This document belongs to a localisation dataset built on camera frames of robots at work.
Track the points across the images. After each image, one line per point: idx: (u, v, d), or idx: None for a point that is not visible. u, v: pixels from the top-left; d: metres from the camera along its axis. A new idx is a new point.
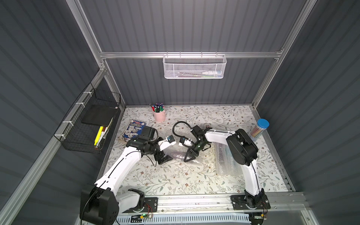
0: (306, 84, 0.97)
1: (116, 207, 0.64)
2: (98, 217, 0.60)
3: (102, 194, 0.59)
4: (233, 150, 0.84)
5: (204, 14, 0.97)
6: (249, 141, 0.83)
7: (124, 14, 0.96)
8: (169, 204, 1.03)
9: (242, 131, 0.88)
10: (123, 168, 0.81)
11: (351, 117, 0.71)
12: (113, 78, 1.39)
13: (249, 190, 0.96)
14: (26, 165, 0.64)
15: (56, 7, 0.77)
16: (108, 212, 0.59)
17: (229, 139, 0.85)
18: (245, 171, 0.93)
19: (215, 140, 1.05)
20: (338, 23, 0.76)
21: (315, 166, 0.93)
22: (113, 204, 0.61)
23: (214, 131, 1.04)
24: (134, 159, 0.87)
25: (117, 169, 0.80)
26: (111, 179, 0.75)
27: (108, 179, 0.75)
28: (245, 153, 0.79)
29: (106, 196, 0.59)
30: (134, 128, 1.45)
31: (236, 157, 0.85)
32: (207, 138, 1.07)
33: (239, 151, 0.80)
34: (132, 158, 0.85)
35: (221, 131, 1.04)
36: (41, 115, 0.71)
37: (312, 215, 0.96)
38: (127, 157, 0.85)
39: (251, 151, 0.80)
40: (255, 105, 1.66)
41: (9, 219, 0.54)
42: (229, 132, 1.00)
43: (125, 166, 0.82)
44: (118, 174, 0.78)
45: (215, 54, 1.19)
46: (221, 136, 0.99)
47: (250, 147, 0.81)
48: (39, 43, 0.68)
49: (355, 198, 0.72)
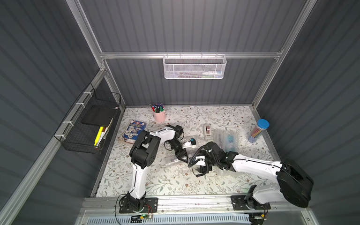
0: (306, 85, 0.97)
1: (155, 155, 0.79)
2: (142, 156, 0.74)
3: (154, 137, 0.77)
4: (285, 189, 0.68)
5: (204, 14, 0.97)
6: (303, 175, 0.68)
7: (124, 14, 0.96)
8: (169, 204, 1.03)
9: (290, 163, 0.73)
10: (166, 135, 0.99)
11: (351, 117, 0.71)
12: (113, 78, 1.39)
13: (258, 198, 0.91)
14: (26, 166, 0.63)
15: (56, 6, 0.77)
16: (153, 153, 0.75)
17: (281, 179, 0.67)
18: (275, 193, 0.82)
19: (251, 171, 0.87)
20: (338, 23, 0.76)
21: (315, 166, 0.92)
22: (156, 150, 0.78)
23: (246, 162, 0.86)
24: (170, 135, 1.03)
25: (162, 131, 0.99)
26: (158, 134, 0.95)
27: (156, 132, 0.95)
28: (305, 191, 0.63)
29: (156, 139, 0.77)
30: (134, 128, 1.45)
31: (290, 197, 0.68)
32: (236, 168, 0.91)
33: (298, 193, 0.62)
34: (172, 132, 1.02)
35: (259, 162, 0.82)
36: (41, 115, 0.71)
37: (312, 216, 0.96)
38: (169, 129, 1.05)
39: (307, 186, 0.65)
40: (255, 105, 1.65)
41: (9, 219, 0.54)
42: (274, 165, 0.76)
43: (168, 134, 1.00)
44: (162, 133, 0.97)
45: (215, 54, 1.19)
46: (262, 169, 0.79)
47: (304, 183, 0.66)
48: (39, 43, 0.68)
49: (355, 198, 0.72)
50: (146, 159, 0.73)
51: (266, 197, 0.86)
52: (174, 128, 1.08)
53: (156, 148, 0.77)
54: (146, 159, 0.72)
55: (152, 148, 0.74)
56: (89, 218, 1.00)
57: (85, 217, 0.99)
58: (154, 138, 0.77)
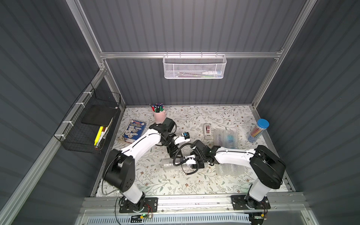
0: (306, 84, 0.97)
1: (132, 176, 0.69)
2: (115, 181, 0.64)
3: (126, 159, 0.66)
4: (258, 172, 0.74)
5: (204, 14, 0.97)
6: (274, 158, 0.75)
7: (124, 13, 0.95)
8: (169, 204, 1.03)
9: (263, 149, 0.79)
10: (145, 143, 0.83)
11: (351, 116, 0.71)
12: (113, 78, 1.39)
13: (254, 197, 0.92)
14: (26, 166, 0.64)
15: (56, 6, 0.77)
16: (127, 177, 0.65)
17: (255, 163, 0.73)
18: (263, 186, 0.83)
19: (231, 162, 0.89)
20: (338, 23, 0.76)
21: (315, 166, 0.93)
22: (132, 172, 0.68)
23: (227, 153, 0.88)
24: (153, 142, 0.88)
25: (140, 143, 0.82)
26: (135, 150, 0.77)
27: (131, 148, 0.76)
28: (277, 174, 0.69)
29: (129, 161, 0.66)
30: (134, 128, 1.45)
31: (264, 180, 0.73)
32: (218, 161, 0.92)
33: (270, 176, 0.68)
34: (153, 140, 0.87)
35: (236, 151, 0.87)
36: (42, 115, 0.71)
37: (312, 215, 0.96)
38: (150, 136, 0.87)
39: (280, 169, 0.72)
40: (255, 105, 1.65)
41: (9, 219, 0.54)
42: (249, 152, 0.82)
43: (147, 143, 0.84)
44: (140, 147, 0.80)
45: (215, 54, 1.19)
46: (239, 158, 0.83)
47: (277, 167, 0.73)
48: (39, 43, 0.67)
49: (354, 198, 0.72)
50: (119, 185, 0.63)
51: (260, 192, 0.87)
52: (157, 133, 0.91)
53: (130, 171, 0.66)
54: (119, 185, 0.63)
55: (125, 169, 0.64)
56: (89, 218, 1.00)
57: (85, 217, 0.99)
58: (126, 160, 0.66)
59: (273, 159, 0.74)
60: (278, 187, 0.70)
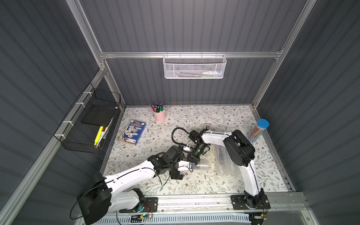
0: (306, 84, 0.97)
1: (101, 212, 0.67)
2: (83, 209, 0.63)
3: (104, 191, 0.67)
4: (230, 151, 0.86)
5: (204, 14, 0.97)
6: (246, 142, 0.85)
7: (124, 13, 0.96)
8: (169, 204, 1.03)
9: (238, 132, 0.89)
10: (133, 177, 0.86)
11: (351, 116, 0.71)
12: (113, 78, 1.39)
13: (249, 191, 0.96)
14: (26, 165, 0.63)
15: (56, 6, 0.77)
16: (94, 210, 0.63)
17: (226, 141, 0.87)
18: (244, 172, 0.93)
19: (213, 142, 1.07)
20: (338, 22, 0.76)
21: (315, 166, 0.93)
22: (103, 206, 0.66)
23: (211, 133, 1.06)
24: (144, 176, 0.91)
25: (128, 176, 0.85)
26: (118, 182, 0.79)
27: (115, 180, 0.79)
28: (244, 154, 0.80)
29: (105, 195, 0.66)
30: (134, 128, 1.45)
31: (233, 157, 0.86)
32: (204, 140, 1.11)
33: (236, 153, 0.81)
34: (145, 175, 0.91)
35: (218, 132, 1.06)
36: (41, 115, 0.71)
37: (312, 216, 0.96)
38: (142, 170, 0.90)
39: (249, 152, 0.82)
40: (255, 105, 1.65)
41: (9, 220, 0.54)
42: (226, 133, 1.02)
43: (136, 177, 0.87)
44: (126, 181, 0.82)
45: (215, 54, 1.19)
46: (218, 138, 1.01)
47: (247, 148, 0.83)
48: (39, 43, 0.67)
49: (354, 198, 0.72)
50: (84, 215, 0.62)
51: (247, 181, 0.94)
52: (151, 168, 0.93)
53: (102, 205, 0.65)
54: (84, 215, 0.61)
55: (101, 203, 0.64)
56: None
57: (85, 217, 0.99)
58: (103, 192, 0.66)
59: (244, 142, 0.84)
60: (245, 165, 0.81)
